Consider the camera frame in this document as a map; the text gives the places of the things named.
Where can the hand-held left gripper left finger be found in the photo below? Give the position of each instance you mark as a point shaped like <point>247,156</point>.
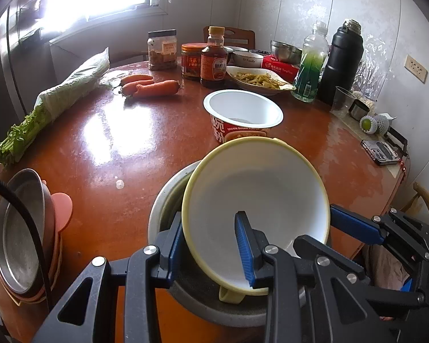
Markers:
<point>175,257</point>

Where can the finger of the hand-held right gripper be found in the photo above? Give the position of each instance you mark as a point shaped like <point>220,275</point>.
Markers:
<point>354,223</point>
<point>314,246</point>

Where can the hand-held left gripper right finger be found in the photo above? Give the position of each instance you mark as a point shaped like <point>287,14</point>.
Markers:
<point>243,250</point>

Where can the grey metal bowl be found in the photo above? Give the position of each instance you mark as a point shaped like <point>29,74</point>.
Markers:
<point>200,293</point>

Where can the yellow bowl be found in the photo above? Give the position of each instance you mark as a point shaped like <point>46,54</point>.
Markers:
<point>271,185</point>

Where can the metal plate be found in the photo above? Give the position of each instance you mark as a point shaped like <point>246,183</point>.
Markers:
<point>18,228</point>

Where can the brown cloth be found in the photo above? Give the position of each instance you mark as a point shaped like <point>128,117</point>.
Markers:
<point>382,264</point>

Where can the phone in case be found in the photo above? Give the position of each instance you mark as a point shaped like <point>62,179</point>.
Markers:
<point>380,152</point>

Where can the small white cap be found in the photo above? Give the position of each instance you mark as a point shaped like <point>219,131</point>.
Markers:
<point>119,184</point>

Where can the green fruit in foam net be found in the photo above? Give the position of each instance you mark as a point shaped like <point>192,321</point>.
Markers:
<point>366,124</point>

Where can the white foam net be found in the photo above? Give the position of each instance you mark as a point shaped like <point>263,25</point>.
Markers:
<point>383,123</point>

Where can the small steel cup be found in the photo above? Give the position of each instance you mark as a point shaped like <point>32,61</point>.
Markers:
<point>359,110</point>

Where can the clear plastic cup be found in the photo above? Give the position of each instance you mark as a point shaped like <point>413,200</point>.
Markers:
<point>341,103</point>

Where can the red paper noodle bowl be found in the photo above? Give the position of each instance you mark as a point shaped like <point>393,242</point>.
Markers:
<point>243,107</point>

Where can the black thermos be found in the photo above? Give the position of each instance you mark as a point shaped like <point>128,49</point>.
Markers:
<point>343,64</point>

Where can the clear plastic bag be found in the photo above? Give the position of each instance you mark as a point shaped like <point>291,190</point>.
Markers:
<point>373,64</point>

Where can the green drink bottle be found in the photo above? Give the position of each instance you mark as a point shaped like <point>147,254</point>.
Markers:
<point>309,68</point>

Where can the carrot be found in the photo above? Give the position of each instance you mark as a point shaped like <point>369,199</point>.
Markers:
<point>161,88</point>
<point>139,78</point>
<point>130,87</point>

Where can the plate of pickled vegetables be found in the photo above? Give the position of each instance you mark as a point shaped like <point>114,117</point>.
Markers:
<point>257,78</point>

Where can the red tissue box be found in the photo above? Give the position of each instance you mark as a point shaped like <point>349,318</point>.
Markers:
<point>279,66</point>

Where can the large steel bowl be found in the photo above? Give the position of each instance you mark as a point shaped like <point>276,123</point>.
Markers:
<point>286,51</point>

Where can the brown sauce bottle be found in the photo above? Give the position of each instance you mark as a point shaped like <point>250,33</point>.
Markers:
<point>213,64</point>

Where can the grey ceramic bowl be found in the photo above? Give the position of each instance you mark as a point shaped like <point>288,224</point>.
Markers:
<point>248,59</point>

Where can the red sauce jar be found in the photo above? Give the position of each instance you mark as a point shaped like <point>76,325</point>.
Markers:
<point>191,64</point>

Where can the celery bunch in plastic bag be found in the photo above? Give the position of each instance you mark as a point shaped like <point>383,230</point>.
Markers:
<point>68,85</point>

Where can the clear jar with black lid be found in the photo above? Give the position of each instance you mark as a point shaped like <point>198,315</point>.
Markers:
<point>162,51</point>

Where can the grey refrigerator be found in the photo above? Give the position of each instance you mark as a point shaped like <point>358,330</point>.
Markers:
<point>32,78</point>

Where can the wall power outlet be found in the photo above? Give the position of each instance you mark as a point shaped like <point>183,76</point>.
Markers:
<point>415,68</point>

